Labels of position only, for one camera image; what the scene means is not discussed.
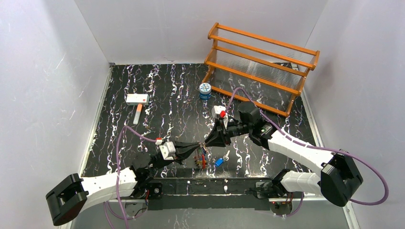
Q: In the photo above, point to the silver key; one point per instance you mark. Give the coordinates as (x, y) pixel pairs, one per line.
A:
(226, 156)

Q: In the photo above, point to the aluminium rail frame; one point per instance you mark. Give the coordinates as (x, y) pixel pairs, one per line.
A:
(218, 203)

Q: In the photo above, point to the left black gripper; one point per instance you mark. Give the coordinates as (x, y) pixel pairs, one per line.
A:
(176, 153)

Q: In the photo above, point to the orange wooden shelf rack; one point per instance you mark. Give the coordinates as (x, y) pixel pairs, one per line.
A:
(274, 72)

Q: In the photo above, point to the metal key organizer red handle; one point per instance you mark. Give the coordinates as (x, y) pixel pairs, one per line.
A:
(200, 159)

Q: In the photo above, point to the blue key tag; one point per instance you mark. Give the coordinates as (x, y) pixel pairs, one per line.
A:
(219, 162)

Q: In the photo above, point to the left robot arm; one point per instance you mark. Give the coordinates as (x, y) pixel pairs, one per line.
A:
(75, 194)

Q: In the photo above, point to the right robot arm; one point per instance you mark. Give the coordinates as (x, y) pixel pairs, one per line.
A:
(332, 175)

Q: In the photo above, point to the blue jar with patterned lid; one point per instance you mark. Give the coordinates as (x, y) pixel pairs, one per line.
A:
(205, 91)

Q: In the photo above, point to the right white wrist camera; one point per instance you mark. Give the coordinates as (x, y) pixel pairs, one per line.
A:
(219, 111)

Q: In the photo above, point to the white box with red logo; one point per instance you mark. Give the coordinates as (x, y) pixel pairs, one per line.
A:
(135, 99)

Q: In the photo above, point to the white orange marker pen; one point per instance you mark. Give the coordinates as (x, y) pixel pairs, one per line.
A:
(137, 114)

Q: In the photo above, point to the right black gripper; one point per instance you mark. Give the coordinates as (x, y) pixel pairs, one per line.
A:
(224, 134)

